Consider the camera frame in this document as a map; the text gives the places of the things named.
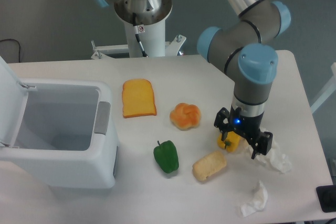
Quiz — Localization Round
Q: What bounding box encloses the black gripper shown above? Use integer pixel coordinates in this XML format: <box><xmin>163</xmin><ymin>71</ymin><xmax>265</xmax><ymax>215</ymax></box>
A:
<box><xmin>214</xmin><ymin>106</ymin><xmax>273</xmax><ymax>159</ymax></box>

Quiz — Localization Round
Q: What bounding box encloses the pale square bread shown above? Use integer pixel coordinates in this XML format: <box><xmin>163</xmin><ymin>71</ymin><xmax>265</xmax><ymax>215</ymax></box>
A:
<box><xmin>192</xmin><ymin>151</ymin><xmax>227</xmax><ymax>182</ymax></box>

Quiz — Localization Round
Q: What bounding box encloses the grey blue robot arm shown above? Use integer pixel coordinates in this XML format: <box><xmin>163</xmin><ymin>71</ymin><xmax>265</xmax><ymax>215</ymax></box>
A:
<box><xmin>95</xmin><ymin>0</ymin><xmax>291</xmax><ymax>155</ymax></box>

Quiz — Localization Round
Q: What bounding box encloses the round knotted bread roll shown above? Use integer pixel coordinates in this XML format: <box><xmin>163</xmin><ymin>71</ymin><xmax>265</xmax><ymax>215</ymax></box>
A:
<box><xmin>170</xmin><ymin>103</ymin><xmax>202</xmax><ymax>131</ymax></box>

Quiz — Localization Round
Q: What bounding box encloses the yellow bell pepper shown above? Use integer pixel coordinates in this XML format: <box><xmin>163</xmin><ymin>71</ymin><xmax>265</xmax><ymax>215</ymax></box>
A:
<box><xmin>217</xmin><ymin>132</ymin><xmax>241</xmax><ymax>153</ymax></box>

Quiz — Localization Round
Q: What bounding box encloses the large crumpled white tissue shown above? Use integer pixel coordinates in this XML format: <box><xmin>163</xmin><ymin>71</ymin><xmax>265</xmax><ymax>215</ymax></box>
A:
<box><xmin>241</xmin><ymin>138</ymin><xmax>292</xmax><ymax>174</ymax></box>

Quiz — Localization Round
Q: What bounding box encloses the small crumpled white tissue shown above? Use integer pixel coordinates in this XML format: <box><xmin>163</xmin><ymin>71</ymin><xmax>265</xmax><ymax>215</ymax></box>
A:
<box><xmin>240</xmin><ymin>180</ymin><xmax>268</xmax><ymax>217</ymax></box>

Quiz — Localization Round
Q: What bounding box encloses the green bell pepper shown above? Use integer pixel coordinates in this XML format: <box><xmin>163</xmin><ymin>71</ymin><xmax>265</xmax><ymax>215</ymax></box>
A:
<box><xmin>153</xmin><ymin>140</ymin><xmax>179</xmax><ymax>174</ymax></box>

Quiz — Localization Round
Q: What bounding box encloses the black device at edge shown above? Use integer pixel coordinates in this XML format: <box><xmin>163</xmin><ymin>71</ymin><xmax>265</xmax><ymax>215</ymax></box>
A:
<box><xmin>316</xmin><ymin>185</ymin><xmax>335</xmax><ymax>213</ymax></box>

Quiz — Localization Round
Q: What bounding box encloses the orange toast slice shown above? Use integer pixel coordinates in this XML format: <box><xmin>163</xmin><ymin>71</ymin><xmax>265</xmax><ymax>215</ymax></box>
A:
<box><xmin>122</xmin><ymin>79</ymin><xmax>157</xmax><ymax>118</ymax></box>

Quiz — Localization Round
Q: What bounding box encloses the white open trash bin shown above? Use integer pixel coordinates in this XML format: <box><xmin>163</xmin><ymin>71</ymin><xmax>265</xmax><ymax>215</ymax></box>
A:
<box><xmin>1</xmin><ymin>61</ymin><xmax>119</xmax><ymax>189</ymax></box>

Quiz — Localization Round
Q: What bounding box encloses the white frame at right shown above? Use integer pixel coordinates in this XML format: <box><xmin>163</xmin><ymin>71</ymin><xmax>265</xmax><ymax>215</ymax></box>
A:
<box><xmin>310</xmin><ymin>62</ymin><xmax>335</xmax><ymax>114</ymax></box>

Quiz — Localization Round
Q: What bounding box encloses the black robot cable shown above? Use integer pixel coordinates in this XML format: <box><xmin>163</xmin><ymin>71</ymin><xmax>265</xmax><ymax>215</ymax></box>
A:
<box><xmin>132</xmin><ymin>12</ymin><xmax>149</xmax><ymax>58</ymax></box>

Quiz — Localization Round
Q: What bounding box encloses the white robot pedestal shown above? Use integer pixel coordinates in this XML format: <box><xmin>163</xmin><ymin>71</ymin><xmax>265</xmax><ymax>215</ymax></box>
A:
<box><xmin>91</xmin><ymin>0</ymin><xmax>186</xmax><ymax>59</ymax></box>

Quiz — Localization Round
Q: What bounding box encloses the black floor cable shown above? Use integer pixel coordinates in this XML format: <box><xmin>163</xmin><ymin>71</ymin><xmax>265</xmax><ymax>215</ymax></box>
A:
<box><xmin>0</xmin><ymin>38</ymin><xmax>24</xmax><ymax>63</ymax></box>

